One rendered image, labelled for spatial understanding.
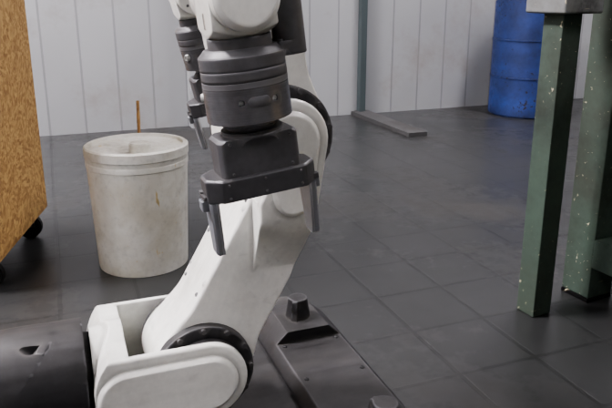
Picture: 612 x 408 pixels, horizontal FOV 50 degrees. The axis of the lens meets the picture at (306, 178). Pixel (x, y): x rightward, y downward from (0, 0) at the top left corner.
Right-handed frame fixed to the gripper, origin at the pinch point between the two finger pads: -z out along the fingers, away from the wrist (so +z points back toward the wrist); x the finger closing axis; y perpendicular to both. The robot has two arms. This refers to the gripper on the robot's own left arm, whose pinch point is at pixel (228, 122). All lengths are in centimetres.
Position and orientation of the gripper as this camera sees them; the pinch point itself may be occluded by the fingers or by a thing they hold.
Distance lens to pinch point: 119.0
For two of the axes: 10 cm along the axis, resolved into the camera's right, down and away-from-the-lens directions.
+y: -3.5, -2.9, 8.9
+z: -2.3, -9.0, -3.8
